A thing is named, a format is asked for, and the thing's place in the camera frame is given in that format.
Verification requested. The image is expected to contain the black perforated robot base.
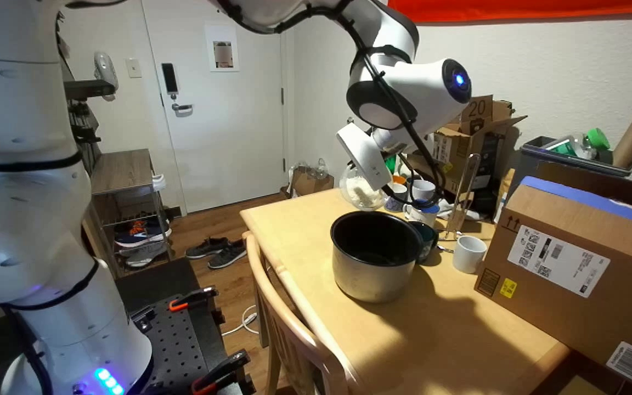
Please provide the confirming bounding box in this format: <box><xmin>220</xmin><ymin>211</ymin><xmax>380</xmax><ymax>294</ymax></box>
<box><xmin>116</xmin><ymin>260</ymin><xmax>254</xmax><ymax>395</ymax></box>

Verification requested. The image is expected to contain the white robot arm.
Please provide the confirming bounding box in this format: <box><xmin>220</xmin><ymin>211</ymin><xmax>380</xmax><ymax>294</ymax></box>
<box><xmin>0</xmin><ymin>0</ymin><xmax>472</xmax><ymax>395</ymax></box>

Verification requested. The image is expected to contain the white metal pot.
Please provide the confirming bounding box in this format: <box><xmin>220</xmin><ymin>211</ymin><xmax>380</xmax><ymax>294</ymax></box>
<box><xmin>329</xmin><ymin>211</ymin><xmax>423</xmax><ymax>302</ymax></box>

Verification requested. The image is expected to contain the brown paper bag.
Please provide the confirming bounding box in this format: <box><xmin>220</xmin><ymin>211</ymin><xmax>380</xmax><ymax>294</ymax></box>
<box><xmin>292</xmin><ymin>163</ymin><xmax>333</xmax><ymax>194</ymax></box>

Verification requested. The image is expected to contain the white blue rimmed mug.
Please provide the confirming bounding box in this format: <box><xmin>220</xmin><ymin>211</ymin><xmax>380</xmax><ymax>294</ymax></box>
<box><xmin>409</xmin><ymin>179</ymin><xmax>440</xmax><ymax>221</ymax></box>

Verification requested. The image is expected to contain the dark shoe on floor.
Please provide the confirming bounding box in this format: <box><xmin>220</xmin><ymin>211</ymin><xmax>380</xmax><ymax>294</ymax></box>
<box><xmin>187</xmin><ymin>236</ymin><xmax>247</xmax><ymax>269</ymax></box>

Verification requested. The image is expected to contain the white door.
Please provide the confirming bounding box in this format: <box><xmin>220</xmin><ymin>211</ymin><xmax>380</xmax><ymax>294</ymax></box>
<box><xmin>140</xmin><ymin>0</ymin><xmax>283</xmax><ymax>213</ymax></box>

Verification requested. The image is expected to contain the small white cup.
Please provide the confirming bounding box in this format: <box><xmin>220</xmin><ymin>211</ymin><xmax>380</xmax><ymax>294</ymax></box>
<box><xmin>453</xmin><ymin>234</ymin><xmax>487</xmax><ymax>274</ymax></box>

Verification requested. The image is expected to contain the wooden chair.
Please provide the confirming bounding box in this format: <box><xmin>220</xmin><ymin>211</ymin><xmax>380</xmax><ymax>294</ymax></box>
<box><xmin>243</xmin><ymin>232</ymin><xmax>349</xmax><ymax>395</ymax></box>

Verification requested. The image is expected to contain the open cardboard box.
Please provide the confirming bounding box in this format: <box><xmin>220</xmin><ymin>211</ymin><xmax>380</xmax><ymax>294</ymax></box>
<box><xmin>432</xmin><ymin>94</ymin><xmax>524</xmax><ymax>193</ymax></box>

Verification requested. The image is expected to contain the portrait photo on door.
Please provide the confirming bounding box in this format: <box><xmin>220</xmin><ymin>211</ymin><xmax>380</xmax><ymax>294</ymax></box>
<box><xmin>214</xmin><ymin>41</ymin><xmax>236</xmax><ymax>69</ymax></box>

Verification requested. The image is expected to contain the wooden table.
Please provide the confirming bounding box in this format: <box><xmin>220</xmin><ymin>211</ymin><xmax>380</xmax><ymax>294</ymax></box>
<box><xmin>242</xmin><ymin>188</ymin><xmax>568</xmax><ymax>395</ymax></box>

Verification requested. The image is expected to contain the wooden shoe shelf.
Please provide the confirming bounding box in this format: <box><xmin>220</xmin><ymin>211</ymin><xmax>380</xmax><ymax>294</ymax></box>
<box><xmin>86</xmin><ymin>149</ymin><xmax>172</xmax><ymax>277</ymax></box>

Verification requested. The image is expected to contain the dark storage bin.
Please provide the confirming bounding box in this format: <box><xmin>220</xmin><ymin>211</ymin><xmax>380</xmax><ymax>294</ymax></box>
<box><xmin>511</xmin><ymin>135</ymin><xmax>630</xmax><ymax>191</ymax></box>

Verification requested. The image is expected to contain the large labelled cardboard box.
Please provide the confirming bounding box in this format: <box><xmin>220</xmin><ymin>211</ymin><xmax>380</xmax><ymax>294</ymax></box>
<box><xmin>476</xmin><ymin>176</ymin><xmax>632</xmax><ymax>381</ymax></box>

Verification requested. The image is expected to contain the white floor cable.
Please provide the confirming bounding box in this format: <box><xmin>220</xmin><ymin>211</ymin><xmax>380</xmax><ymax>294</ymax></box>
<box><xmin>220</xmin><ymin>302</ymin><xmax>261</xmax><ymax>338</ymax></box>

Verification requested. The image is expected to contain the red wall banner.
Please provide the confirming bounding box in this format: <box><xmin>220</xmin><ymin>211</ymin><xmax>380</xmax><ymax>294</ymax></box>
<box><xmin>388</xmin><ymin>0</ymin><xmax>632</xmax><ymax>23</ymax></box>

